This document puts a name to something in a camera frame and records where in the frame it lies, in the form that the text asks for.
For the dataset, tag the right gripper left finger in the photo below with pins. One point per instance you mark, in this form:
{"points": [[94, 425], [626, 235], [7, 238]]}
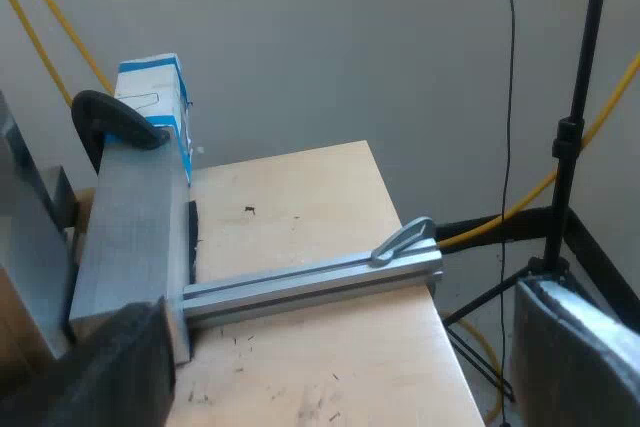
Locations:
{"points": [[105, 377]]}

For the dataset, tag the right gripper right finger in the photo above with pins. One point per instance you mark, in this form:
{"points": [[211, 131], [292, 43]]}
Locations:
{"points": [[585, 372]]}

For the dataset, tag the grey metal block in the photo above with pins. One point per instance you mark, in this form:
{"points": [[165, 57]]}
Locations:
{"points": [[130, 227]]}

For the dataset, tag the black foam strip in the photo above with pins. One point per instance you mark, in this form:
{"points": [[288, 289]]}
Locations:
{"points": [[193, 242]]}

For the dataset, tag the grey metal clip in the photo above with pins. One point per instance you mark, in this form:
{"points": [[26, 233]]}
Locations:
{"points": [[400, 244]]}

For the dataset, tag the black tripod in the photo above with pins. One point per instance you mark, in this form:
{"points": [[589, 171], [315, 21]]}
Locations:
{"points": [[570, 137]]}

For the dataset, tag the black clamp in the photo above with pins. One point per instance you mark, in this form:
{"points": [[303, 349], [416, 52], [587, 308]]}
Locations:
{"points": [[95, 112]]}

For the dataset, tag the blue and white box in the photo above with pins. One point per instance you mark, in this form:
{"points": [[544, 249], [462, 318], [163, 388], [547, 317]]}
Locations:
{"points": [[150, 82]]}

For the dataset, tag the aluminium rail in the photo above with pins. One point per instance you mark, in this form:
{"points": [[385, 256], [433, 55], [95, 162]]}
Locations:
{"points": [[310, 279]]}

